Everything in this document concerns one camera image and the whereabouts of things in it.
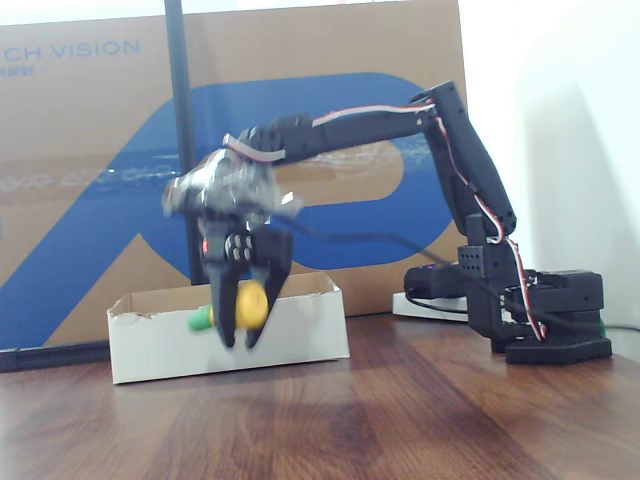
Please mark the black vertical pole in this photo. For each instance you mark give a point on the black vertical pole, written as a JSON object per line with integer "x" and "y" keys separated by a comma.
{"x": 177, "y": 75}

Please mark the black power plug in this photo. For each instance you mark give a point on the black power plug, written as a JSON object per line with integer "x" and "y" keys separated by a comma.
{"x": 430, "y": 282}

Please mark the large brown blue-printed carton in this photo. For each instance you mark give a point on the large brown blue-printed carton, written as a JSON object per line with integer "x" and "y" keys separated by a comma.
{"x": 75, "y": 100}

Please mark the white cardboard box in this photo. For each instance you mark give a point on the white cardboard box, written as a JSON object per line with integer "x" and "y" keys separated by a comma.
{"x": 165, "y": 345}

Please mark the small yellow object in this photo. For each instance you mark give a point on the small yellow object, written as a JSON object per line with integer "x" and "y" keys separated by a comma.
{"x": 252, "y": 305}

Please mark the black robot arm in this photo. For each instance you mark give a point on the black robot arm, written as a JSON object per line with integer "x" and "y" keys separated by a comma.
{"x": 475, "y": 160}

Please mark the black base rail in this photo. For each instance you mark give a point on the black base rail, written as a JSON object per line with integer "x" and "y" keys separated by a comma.
{"x": 50, "y": 356}

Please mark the white power strip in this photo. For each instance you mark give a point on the white power strip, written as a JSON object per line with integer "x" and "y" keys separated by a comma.
{"x": 400, "y": 306}

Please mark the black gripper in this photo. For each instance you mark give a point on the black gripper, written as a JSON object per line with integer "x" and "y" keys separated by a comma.
{"x": 269, "y": 248}

